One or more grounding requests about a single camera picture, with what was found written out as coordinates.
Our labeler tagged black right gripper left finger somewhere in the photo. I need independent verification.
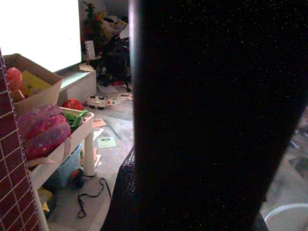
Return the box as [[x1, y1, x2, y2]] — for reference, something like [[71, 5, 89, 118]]
[[100, 145, 138, 231]]

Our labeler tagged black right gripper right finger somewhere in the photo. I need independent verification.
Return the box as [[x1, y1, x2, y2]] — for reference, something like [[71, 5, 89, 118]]
[[254, 211, 270, 231]]

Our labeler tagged white round container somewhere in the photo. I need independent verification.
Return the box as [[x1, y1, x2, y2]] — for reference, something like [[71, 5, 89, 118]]
[[264, 203, 308, 231]]

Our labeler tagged orange black toy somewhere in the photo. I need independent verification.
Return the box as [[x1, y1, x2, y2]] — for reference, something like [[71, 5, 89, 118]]
[[70, 168, 85, 189]]

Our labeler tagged green paper sheet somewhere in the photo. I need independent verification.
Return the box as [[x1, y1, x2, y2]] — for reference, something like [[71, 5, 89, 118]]
[[97, 136, 117, 149]]

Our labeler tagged blue plastic bin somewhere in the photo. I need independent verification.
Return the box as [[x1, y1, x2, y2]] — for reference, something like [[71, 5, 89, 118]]
[[42, 143, 81, 189]]

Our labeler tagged white plastic toy table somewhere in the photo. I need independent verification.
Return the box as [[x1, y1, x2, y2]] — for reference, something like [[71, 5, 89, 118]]
[[28, 106, 96, 191]]

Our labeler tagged orange paper sheet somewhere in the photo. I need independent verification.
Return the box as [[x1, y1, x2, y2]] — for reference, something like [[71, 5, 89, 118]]
[[92, 118, 107, 128]]

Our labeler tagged yellow toy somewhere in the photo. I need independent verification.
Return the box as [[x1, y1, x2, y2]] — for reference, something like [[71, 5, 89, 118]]
[[37, 186, 54, 213]]

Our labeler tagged white printed paper sheet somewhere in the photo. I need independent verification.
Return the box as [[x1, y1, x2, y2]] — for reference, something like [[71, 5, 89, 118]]
[[107, 93, 133, 106]]

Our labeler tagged white toy car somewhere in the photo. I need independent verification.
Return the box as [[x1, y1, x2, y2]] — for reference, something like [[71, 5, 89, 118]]
[[86, 94, 108, 111]]

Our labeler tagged pink purple dotted backpack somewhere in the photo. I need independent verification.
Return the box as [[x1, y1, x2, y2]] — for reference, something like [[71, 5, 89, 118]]
[[18, 103, 72, 161]]

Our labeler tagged red round toy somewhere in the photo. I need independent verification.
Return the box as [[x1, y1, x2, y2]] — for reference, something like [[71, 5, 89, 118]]
[[62, 99, 84, 110]]

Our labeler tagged red brick pattern panel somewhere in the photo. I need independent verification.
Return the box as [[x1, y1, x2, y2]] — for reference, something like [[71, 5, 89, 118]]
[[0, 47, 42, 231]]

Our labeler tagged white low cabinet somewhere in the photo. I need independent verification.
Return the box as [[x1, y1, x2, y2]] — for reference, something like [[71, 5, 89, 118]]
[[54, 64, 97, 106]]

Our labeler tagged brown cardboard box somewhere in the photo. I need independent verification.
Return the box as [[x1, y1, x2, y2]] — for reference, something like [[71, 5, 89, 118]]
[[1, 53, 64, 116]]

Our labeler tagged black stroller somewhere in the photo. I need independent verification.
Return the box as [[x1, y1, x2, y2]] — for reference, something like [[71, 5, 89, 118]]
[[97, 36, 132, 92]]

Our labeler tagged yellow toy package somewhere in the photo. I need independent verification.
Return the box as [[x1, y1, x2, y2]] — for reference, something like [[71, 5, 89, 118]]
[[21, 70, 52, 98]]

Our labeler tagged small white box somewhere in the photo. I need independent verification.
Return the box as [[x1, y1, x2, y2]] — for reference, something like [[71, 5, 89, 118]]
[[84, 40, 96, 60]]

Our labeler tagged pink orange doll toy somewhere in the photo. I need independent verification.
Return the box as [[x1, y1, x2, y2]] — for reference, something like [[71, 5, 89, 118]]
[[6, 67, 26, 103]]

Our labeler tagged artificial flower plant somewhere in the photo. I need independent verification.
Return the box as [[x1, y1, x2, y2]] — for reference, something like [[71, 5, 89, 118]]
[[81, 0, 105, 46]]

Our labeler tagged bright white screen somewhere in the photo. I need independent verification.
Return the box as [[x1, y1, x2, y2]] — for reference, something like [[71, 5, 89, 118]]
[[0, 0, 82, 73]]

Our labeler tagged black strap cord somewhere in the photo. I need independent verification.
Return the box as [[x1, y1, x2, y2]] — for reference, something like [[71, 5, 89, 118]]
[[77, 177, 109, 219]]

